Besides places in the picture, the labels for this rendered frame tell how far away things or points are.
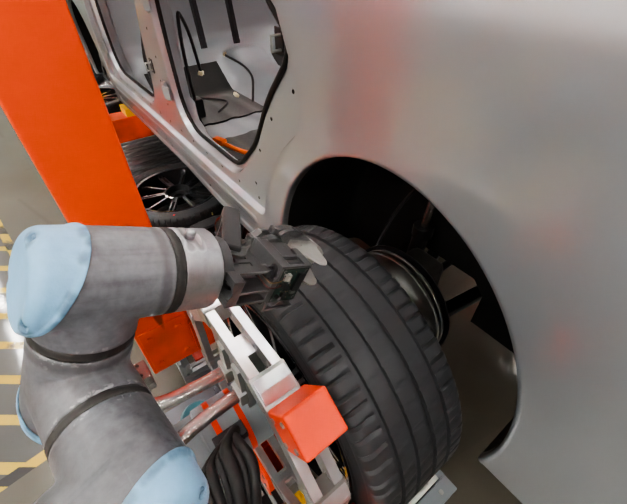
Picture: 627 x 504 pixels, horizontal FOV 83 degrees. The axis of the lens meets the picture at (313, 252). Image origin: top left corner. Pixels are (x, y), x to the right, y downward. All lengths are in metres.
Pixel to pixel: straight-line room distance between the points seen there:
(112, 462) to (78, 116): 0.67
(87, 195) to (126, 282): 0.60
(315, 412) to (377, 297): 0.23
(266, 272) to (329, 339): 0.21
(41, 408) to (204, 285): 0.17
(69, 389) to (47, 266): 0.12
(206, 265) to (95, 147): 0.56
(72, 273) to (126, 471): 0.15
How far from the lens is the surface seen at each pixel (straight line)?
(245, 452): 0.65
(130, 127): 2.97
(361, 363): 0.60
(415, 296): 0.96
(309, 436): 0.54
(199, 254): 0.37
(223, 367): 0.74
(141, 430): 0.35
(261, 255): 0.44
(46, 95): 0.85
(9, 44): 0.83
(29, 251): 0.34
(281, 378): 0.60
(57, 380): 0.40
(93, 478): 0.35
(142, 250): 0.35
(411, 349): 0.65
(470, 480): 1.82
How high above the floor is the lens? 1.64
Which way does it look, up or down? 42 degrees down
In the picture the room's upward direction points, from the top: straight up
